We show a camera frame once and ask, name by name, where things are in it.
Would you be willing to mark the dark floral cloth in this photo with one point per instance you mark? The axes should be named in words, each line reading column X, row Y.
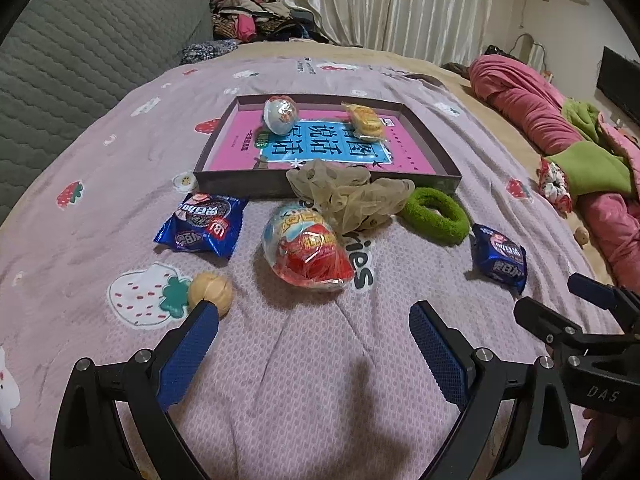
column 207, row 51

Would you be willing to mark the black television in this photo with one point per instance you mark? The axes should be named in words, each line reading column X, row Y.
column 620, row 85

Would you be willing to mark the small beige nut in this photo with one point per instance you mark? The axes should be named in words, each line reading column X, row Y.
column 581, row 235

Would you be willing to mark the dark shallow cardboard box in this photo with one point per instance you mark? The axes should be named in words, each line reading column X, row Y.
column 240, row 182

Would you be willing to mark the green fleece blanket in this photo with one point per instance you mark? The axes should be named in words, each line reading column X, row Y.
column 595, row 165

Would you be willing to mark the pink and blue book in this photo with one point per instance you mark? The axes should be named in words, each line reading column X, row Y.
column 320, row 145

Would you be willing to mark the blue cookie packet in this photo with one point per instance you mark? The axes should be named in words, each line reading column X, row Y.
column 502, row 257
column 202, row 225

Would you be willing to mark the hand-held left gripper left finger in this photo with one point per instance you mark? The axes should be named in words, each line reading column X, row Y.
column 187, row 355

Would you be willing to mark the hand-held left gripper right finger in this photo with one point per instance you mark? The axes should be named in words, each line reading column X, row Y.
column 440, row 355

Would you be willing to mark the yellow snack packet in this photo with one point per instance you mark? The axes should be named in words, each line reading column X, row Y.
column 364, row 121

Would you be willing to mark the small silver toy egg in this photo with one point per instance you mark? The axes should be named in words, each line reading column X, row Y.
column 281, row 115

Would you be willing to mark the tan bed sheet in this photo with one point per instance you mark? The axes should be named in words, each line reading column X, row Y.
column 310, row 49

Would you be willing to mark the beige walnut ball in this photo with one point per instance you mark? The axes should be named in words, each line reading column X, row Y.
column 212, row 290

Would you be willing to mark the large red toy egg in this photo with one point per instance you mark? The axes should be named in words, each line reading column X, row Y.
column 307, row 250

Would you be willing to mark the grey quilted headboard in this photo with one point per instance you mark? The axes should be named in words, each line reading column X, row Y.
column 75, row 60

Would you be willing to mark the pile of clothes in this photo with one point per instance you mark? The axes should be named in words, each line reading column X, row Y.
column 250, row 15

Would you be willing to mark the white arched frame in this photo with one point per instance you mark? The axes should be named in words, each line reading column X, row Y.
column 535, row 52

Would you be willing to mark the white curtain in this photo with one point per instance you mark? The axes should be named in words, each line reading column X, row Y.
column 400, row 5

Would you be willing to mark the beige mesh cloth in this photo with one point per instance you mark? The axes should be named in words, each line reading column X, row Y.
column 340, row 195

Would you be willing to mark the red and white scrunchie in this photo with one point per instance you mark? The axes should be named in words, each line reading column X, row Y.
column 552, row 185

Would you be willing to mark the pink quilt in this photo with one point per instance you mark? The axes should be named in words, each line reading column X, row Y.
column 520, row 95

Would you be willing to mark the person's right hand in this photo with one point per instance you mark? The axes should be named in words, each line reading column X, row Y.
column 595, row 432

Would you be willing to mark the pink strawberry printed blanket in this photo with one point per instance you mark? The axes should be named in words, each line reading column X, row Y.
column 300, row 360

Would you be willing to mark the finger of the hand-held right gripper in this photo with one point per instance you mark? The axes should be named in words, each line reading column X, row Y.
column 542, row 317
column 592, row 290

